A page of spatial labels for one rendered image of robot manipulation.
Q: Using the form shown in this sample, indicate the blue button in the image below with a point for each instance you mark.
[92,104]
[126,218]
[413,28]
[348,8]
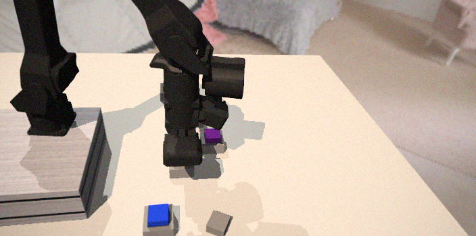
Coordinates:
[158,220]

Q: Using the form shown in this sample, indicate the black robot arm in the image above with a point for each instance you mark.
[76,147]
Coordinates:
[47,68]

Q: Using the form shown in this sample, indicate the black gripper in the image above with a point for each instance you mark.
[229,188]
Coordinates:
[181,145]

